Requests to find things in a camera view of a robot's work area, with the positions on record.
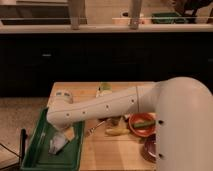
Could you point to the white handled spoon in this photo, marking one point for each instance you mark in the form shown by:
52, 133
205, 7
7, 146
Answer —
98, 92

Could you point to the metal fork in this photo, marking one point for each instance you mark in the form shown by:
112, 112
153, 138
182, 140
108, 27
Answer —
91, 130

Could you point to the dark purple bowl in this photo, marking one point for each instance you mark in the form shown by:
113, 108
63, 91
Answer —
150, 148

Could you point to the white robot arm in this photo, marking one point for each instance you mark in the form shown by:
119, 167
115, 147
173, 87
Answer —
184, 118

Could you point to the green bin background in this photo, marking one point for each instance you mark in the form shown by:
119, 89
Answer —
168, 18

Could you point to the grey towel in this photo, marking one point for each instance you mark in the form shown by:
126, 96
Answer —
57, 142

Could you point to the green lime object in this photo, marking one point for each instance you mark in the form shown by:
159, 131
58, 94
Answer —
105, 86

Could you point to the green plastic tray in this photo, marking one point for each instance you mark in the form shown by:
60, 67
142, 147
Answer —
37, 156

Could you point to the green pepper toy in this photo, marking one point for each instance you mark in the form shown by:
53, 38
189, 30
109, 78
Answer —
143, 125

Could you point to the yellow banana toy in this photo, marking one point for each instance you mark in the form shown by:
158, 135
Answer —
117, 131

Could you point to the black pole stand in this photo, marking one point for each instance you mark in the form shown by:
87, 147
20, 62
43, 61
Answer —
23, 137

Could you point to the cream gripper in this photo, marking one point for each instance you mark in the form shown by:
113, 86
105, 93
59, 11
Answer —
69, 133

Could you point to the orange bowl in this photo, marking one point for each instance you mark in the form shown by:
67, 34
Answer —
142, 117

